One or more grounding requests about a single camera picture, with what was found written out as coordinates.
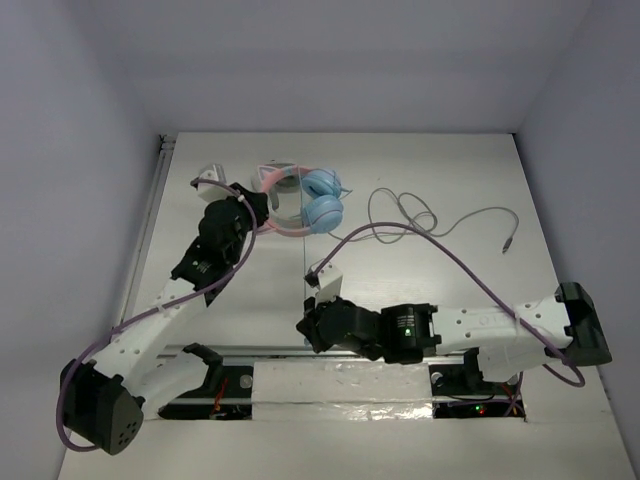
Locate pink blue cat-ear headphones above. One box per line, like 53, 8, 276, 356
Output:
259, 163, 352, 238

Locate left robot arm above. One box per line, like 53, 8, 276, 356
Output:
56, 183, 269, 455

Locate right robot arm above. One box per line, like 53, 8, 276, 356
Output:
296, 282, 612, 393

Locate white foil-taped block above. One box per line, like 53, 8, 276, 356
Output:
251, 360, 433, 422

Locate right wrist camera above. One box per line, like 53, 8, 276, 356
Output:
304, 260, 343, 304

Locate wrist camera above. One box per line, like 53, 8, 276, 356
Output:
191, 163, 228, 203
304, 260, 343, 304

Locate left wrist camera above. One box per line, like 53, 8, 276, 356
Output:
191, 163, 228, 203

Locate aluminium rail frame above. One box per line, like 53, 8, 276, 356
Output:
110, 134, 177, 332

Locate grey headphone cable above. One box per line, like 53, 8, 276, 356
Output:
327, 187, 520, 254

